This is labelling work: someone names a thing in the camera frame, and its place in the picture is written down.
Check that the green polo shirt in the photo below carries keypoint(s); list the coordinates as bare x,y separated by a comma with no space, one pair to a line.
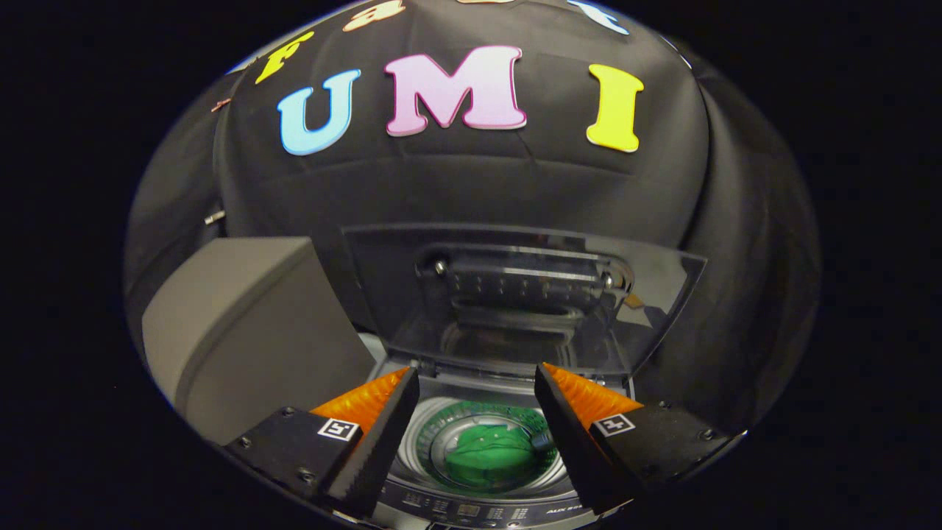
489,456

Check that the grey box cabinet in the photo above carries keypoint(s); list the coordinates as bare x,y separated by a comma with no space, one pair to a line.
250,331

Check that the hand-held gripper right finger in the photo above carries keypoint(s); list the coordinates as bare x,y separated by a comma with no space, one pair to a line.
574,449

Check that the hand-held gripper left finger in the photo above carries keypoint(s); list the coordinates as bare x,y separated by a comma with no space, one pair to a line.
372,449

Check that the copper clip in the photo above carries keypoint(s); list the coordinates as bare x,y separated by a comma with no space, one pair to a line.
221,104

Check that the dark transparent washing machine lid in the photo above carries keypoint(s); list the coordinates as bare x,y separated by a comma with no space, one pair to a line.
397,294

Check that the grey washing machine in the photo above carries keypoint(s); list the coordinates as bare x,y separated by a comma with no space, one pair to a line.
478,508

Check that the silver clip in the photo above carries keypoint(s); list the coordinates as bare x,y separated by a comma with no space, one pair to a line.
214,217

